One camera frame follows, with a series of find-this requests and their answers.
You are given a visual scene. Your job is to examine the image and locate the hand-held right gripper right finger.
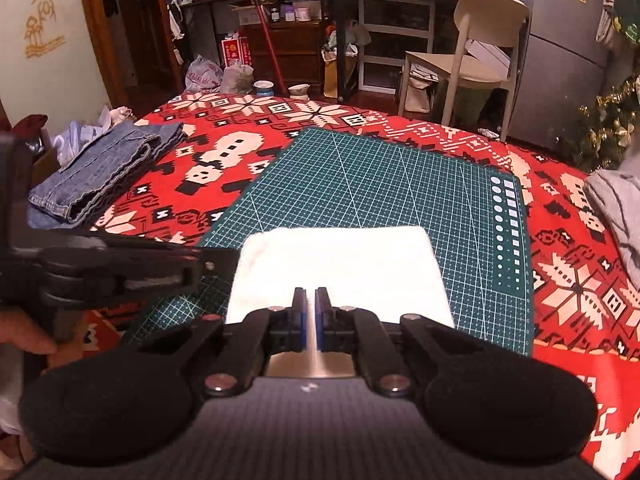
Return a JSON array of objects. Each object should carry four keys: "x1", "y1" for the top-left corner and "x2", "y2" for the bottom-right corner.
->
[{"x1": 315, "y1": 287, "x2": 501, "y2": 397}]

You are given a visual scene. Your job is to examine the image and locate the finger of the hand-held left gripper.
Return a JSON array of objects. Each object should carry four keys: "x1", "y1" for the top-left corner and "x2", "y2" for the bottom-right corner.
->
[{"x1": 91, "y1": 230, "x2": 241, "y2": 277}]

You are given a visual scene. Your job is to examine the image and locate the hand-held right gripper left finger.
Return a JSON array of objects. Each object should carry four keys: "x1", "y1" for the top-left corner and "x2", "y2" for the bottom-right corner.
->
[{"x1": 120, "y1": 287, "x2": 307, "y2": 397}]

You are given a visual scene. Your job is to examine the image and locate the white knit vest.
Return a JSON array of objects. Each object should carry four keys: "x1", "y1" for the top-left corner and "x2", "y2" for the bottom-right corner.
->
[{"x1": 225, "y1": 226, "x2": 456, "y2": 380}]

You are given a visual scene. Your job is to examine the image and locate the person's left hand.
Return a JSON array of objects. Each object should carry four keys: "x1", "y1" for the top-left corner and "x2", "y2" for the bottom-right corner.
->
[{"x1": 0, "y1": 309, "x2": 83, "y2": 371}]

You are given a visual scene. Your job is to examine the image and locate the blue jeans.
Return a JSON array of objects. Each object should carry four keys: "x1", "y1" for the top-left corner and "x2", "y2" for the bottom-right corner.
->
[{"x1": 27, "y1": 121, "x2": 188, "y2": 228}]

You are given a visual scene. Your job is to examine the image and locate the light blue crumpled cloth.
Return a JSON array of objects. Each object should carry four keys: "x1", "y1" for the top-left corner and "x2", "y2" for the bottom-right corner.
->
[{"x1": 52, "y1": 105, "x2": 136, "y2": 166}]

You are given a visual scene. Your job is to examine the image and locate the green cutting mat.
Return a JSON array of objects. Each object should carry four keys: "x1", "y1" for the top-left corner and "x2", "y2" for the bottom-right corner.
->
[{"x1": 122, "y1": 127, "x2": 535, "y2": 356}]

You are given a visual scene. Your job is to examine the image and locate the dark red cloth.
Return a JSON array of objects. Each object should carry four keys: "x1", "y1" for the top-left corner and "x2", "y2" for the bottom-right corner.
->
[{"x1": 12, "y1": 115, "x2": 48, "y2": 138}]

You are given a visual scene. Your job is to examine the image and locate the crumpled plastic bags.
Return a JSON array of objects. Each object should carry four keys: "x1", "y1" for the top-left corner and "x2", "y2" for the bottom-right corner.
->
[{"x1": 184, "y1": 55, "x2": 255, "y2": 95}]

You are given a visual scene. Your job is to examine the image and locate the red white carton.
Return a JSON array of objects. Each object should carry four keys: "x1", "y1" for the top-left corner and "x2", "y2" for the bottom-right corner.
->
[{"x1": 220, "y1": 35, "x2": 251, "y2": 68}]

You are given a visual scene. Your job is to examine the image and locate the brown paper bag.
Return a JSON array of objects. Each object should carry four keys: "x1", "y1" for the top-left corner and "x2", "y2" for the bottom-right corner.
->
[{"x1": 322, "y1": 50, "x2": 341, "y2": 98}]

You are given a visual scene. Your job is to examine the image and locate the brown wooden drawer cabinet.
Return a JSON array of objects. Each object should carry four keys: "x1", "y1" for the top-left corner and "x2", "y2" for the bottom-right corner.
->
[{"x1": 240, "y1": 20, "x2": 328, "y2": 93}]

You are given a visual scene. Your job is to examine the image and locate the red broom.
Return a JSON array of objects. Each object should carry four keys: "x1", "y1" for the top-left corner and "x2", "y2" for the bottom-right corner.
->
[{"x1": 250, "y1": 0, "x2": 288, "y2": 97}]

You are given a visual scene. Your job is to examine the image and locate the white storage bag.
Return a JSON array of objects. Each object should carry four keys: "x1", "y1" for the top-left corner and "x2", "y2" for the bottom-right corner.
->
[{"x1": 402, "y1": 65, "x2": 441, "y2": 113}]

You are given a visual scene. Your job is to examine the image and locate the red patterned blanket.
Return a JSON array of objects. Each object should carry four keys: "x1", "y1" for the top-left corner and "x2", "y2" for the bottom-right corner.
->
[{"x1": 82, "y1": 91, "x2": 640, "y2": 478}]

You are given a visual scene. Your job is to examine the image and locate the dark wooden desk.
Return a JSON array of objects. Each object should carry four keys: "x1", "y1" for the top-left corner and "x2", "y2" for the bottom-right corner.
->
[{"x1": 332, "y1": 0, "x2": 531, "y2": 105}]

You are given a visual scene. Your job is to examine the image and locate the small open cardboard box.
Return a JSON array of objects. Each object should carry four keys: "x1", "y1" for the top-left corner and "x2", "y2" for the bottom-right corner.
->
[{"x1": 230, "y1": 2, "x2": 264, "y2": 26}]

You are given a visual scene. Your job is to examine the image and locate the green trash bin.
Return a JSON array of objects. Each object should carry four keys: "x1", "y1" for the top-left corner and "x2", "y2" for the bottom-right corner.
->
[{"x1": 452, "y1": 85, "x2": 493, "y2": 126}]

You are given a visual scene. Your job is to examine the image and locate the white drawer unit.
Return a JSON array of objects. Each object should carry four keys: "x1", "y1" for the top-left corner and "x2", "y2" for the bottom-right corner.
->
[{"x1": 357, "y1": 0, "x2": 436, "y2": 95}]

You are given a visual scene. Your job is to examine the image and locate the grey sweatshirt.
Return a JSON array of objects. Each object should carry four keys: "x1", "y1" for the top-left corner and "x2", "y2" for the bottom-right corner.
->
[{"x1": 582, "y1": 169, "x2": 640, "y2": 291}]

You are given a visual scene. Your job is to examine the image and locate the small Christmas tree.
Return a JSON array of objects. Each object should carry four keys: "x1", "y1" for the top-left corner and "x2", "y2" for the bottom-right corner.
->
[{"x1": 557, "y1": 75, "x2": 640, "y2": 171}]

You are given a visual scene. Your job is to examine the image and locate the silver refrigerator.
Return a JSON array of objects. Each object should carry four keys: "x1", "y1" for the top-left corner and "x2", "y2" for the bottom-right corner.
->
[{"x1": 507, "y1": 0, "x2": 626, "y2": 151}]

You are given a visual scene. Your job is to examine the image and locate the beige plastic chair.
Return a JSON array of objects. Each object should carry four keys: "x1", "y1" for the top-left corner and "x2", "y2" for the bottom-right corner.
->
[{"x1": 397, "y1": 0, "x2": 531, "y2": 143}]

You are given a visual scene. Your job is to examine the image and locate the cream hanging tote bag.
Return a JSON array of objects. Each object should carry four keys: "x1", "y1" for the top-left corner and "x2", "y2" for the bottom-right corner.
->
[{"x1": 596, "y1": 0, "x2": 621, "y2": 50}]

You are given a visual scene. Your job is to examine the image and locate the gold wall decal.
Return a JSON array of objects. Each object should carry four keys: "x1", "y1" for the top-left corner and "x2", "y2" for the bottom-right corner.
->
[{"x1": 22, "y1": 0, "x2": 68, "y2": 58}]

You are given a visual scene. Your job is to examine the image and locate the wooden door frame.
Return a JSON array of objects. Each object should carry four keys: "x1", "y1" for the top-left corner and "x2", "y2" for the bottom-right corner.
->
[{"x1": 75, "y1": 0, "x2": 186, "y2": 108}]

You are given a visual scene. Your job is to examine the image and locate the green Christmas wall tapestry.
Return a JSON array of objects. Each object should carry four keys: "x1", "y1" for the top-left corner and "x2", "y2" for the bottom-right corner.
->
[{"x1": 609, "y1": 0, "x2": 640, "y2": 46}]

